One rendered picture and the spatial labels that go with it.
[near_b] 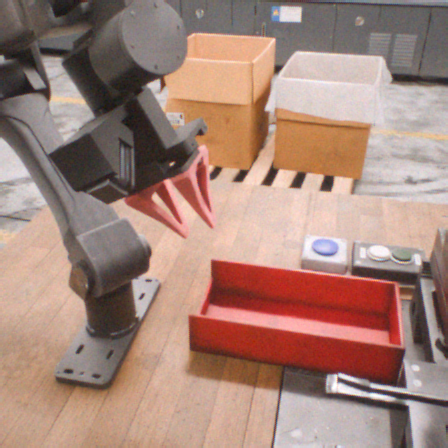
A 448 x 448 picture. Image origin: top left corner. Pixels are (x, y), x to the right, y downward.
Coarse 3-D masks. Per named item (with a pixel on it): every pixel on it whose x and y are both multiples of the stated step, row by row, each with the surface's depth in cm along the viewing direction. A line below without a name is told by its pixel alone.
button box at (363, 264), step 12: (360, 252) 77; (420, 252) 77; (360, 264) 74; (372, 264) 74; (384, 264) 74; (396, 264) 74; (408, 264) 74; (360, 276) 75; (372, 276) 74; (384, 276) 74; (396, 276) 73; (408, 276) 73
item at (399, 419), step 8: (400, 376) 52; (400, 384) 52; (392, 416) 54; (400, 416) 50; (392, 424) 54; (400, 424) 50; (408, 424) 46; (392, 432) 53; (400, 432) 49; (408, 432) 46; (392, 440) 53; (400, 440) 49; (408, 440) 46
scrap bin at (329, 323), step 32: (224, 288) 72; (256, 288) 71; (288, 288) 70; (320, 288) 69; (352, 288) 68; (384, 288) 66; (192, 320) 61; (224, 320) 60; (256, 320) 68; (288, 320) 68; (320, 320) 68; (352, 320) 68; (384, 320) 68; (224, 352) 63; (256, 352) 61; (288, 352) 60; (320, 352) 59; (352, 352) 58; (384, 352) 57
